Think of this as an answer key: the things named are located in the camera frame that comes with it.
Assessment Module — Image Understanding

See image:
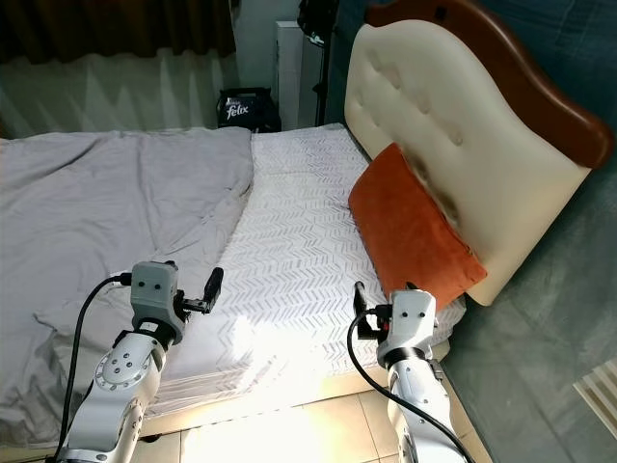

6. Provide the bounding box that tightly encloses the black tripod stand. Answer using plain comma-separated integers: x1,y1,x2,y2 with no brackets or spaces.
297,0,340,126

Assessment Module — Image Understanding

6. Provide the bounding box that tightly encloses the brown curtain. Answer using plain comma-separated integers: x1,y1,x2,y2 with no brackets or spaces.
0,0,237,64

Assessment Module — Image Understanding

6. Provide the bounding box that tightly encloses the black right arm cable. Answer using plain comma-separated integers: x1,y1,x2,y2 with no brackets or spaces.
347,313,469,463

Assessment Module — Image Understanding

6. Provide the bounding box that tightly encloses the white upright panel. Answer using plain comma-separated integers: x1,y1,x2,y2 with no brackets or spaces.
275,21,305,131

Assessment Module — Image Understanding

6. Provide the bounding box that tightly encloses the cream slatted rack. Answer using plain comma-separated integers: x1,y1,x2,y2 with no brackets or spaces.
574,359,617,435

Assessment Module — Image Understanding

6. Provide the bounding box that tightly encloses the orange velvet pillow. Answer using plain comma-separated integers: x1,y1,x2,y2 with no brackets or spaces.
348,143,488,310

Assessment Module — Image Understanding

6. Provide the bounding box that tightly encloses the brown wooden headboard frame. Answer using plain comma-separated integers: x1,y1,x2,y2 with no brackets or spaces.
364,0,616,170

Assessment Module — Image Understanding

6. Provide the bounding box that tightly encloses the grey duvet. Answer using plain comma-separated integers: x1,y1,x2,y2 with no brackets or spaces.
0,127,256,449

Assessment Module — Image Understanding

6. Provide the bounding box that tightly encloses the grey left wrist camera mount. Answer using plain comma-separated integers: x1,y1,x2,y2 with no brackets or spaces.
130,260,182,339

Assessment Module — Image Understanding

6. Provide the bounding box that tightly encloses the white patterned mattress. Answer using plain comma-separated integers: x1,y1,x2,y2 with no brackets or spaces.
183,123,464,406

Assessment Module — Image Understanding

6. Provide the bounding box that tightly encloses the cream padded headboard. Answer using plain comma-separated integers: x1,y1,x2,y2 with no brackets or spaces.
344,21,594,308

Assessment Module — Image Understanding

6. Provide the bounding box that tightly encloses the cream bed base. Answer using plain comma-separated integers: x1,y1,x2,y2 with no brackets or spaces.
164,371,444,435

